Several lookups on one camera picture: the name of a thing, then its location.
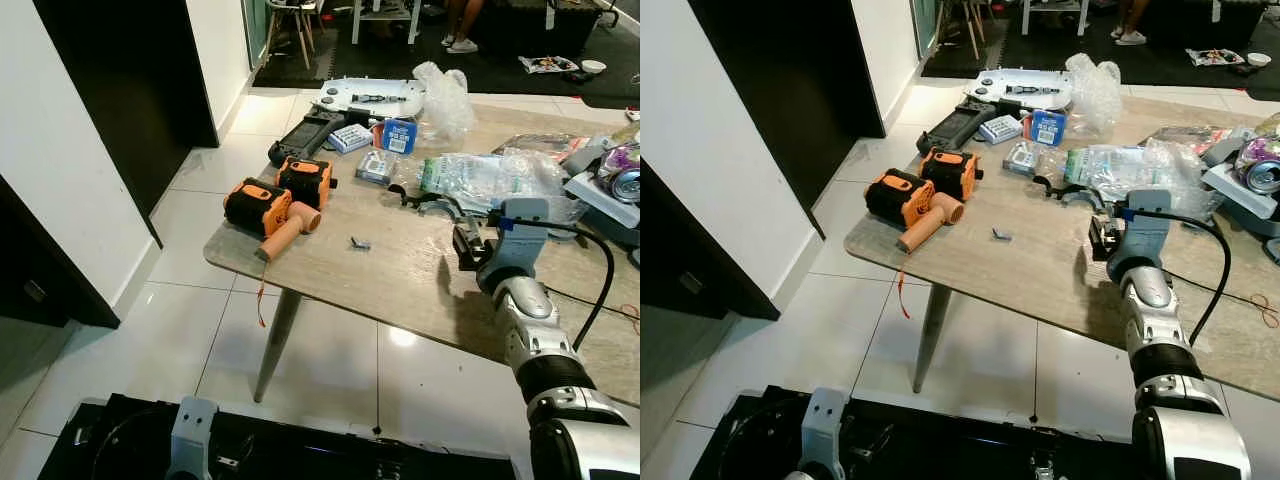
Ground white grey flat panel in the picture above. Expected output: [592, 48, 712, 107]
[964, 67, 1074, 112]
[318, 77, 428, 121]

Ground grey table leg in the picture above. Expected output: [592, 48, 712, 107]
[911, 282, 952, 395]
[253, 289, 302, 404]

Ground orange black boxy tool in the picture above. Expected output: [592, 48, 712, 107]
[274, 156, 339, 212]
[919, 147, 984, 204]

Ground wooden leg chair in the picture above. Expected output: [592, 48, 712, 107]
[934, 0, 988, 59]
[263, 0, 328, 72]

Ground thin black wire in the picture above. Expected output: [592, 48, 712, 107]
[1164, 269, 1263, 303]
[544, 284, 641, 313]

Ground wood top table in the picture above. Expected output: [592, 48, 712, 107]
[844, 85, 1280, 403]
[203, 92, 641, 407]

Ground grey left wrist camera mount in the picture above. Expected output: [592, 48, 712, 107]
[798, 387, 848, 480]
[168, 396, 220, 480]

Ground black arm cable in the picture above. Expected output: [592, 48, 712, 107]
[1120, 205, 1234, 347]
[488, 214, 617, 353]

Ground red printed flat packet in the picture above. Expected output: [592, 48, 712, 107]
[1139, 124, 1237, 157]
[494, 131, 593, 163]

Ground black curved plastic piece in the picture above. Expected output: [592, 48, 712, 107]
[1032, 174, 1102, 212]
[387, 182, 467, 220]

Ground black handheld controller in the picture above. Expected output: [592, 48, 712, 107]
[267, 107, 347, 168]
[914, 98, 997, 158]

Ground grey plastic tray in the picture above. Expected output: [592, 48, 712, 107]
[563, 140, 641, 247]
[1198, 128, 1280, 239]

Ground colourful printed packet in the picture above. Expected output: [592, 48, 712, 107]
[517, 54, 581, 77]
[1184, 47, 1247, 70]

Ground person legs white shoes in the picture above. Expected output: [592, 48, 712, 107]
[439, 0, 487, 55]
[1111, 0, 1152, 47]

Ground white battery pack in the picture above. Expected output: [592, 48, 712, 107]
[977, 114, 1024, 147]
[327, 122, 374, 155]

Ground purple plastic wrapper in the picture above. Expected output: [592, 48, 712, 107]
[597, 139, 641, 177]
[1234, 132, 1280, 167]

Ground orange black tool with handle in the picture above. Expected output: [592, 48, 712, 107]
[221, 177, 324, 264]
[864, 168, 967, 254]

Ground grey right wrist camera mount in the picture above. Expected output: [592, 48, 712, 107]
[1105, 188, 1173, 284]
[478, 197, 553, 293]

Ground small blue box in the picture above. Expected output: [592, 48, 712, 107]
[379, 117, 419, 155]
[1027, 109, 1068, 148]

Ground small clear packet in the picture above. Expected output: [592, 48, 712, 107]
[354, 149, 399, 187]
[1002, 141, 1047, 180]

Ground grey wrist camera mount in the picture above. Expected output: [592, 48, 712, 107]
[798, 387, 848, 480]
[1105, 188, 1173, 284]
[478, 197, 553, 293]
[168, 396, 220, 480]

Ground crumpled clear plastic bag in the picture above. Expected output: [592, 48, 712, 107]
[411, 61, 477, 142]
[1064, 52, 1124, 137]

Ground black door panel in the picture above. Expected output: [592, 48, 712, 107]
[33, 0, 221, 249]
[688, 0, 887, 239]

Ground black low cabinet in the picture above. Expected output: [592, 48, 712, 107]
[0, 174, 123, 331]
[640, 158, 758, 322]

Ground clear wrapper with green print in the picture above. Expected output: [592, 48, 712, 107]
[414, 147, 573, 218]
[1059, 139, 1217, 217]

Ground black sofa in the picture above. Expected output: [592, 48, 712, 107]
[470, 0, 603, 59]
[1148, 0, 1273, 49]

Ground black rug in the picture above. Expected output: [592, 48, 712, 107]
[920, 0, 1280, 102]
[252, 0, 641, 111]

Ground white small table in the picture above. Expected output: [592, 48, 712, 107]
[349, 0, 424, 47]
[1019, 0, 1092, 38]

